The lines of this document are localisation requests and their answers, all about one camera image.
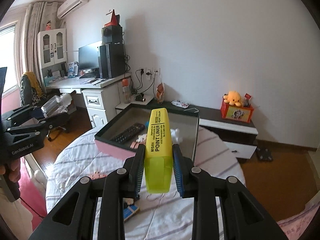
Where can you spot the dark blue narrow box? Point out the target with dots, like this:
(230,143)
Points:
(129,211)

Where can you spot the black office chair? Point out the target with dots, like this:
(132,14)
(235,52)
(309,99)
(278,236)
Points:
(32,94)

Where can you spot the black white tv stand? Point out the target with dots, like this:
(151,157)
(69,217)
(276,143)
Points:
(239,137)

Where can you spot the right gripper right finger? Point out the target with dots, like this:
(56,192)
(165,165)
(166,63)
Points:
(243,217)

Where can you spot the orange capped bottle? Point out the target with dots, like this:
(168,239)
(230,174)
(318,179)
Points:
(126,90)

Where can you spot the yellow highlighter pen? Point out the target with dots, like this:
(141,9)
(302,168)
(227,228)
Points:
(158,160)

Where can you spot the black remote control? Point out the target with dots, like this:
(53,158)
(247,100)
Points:
(129,133)

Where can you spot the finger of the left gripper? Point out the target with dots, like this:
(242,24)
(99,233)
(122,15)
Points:
(3,72)

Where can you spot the white glass-door cabinet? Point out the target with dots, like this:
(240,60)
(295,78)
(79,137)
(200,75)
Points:
(51,47)

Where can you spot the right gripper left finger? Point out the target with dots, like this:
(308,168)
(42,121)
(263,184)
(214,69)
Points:
(95,205)

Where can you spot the white astronaut figurine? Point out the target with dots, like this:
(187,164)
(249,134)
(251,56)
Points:
(175,136)

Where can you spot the white air conditioner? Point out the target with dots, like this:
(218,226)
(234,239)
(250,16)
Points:
(69,6)

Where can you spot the black bathroom scale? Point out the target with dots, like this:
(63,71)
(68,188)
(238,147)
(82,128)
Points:
(263,154)

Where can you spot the orange octopus plush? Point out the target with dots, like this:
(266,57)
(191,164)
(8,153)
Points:
(233,98)

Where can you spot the hello kitty brick figure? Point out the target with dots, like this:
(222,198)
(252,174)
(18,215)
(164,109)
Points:
(142,139)

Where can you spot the black computer tower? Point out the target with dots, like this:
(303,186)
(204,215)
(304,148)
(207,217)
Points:
(111,60)

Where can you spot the black speaker stack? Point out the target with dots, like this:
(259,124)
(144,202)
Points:
(112,34)

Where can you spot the red cartoon tin box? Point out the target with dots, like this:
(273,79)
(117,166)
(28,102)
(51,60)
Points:
(235,113)

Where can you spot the person's left hand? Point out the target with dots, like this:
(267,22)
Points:
(14,170)

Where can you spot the white computer desk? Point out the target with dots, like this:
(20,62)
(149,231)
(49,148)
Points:
(100,97)

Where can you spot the pink small box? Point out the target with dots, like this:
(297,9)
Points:
(134,145)

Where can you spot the black computer monitor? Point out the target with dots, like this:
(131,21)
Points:
(88,56)

